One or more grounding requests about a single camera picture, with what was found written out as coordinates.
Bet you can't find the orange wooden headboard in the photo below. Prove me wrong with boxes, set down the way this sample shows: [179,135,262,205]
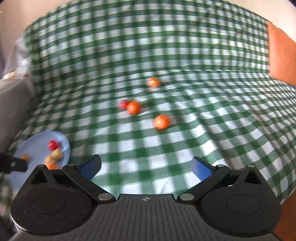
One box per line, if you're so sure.
[267,21,296,86]

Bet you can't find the tan cardboard tag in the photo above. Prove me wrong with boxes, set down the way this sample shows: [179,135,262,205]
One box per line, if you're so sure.
[2,70,18,79]

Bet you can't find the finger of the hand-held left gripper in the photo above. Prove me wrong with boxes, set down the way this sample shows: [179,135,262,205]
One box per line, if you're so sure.
[0,153,28,174]

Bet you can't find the green checked cloth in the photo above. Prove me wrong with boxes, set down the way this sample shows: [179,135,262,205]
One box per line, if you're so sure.
[0,0,296,205]

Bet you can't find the small orange fruit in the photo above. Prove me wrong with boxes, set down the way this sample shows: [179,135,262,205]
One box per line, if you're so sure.
[147,77,161,88]
[153,114,171,130]
[126,100,142,115]

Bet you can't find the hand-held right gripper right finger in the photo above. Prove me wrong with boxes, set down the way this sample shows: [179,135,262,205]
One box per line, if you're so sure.
[177,156,264,204]

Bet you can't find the white printed cloth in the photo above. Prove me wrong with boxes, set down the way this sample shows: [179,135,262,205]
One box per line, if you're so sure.
[0,35,33,79]

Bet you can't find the grey fabric covered box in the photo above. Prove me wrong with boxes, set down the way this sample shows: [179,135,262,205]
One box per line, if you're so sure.
[0,77,35,153]

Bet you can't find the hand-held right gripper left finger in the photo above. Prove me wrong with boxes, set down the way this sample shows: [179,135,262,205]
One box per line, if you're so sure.
[29,154,115,204]

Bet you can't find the light blue plate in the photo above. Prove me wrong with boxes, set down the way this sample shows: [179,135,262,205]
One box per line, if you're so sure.
[6,130,71,194]

